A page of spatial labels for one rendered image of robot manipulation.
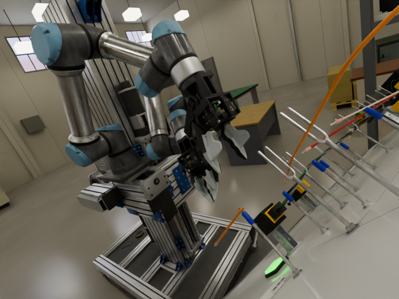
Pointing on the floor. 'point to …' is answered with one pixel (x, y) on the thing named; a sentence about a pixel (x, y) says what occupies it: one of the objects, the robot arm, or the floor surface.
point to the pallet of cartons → (342, 88)
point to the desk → (250, 111)
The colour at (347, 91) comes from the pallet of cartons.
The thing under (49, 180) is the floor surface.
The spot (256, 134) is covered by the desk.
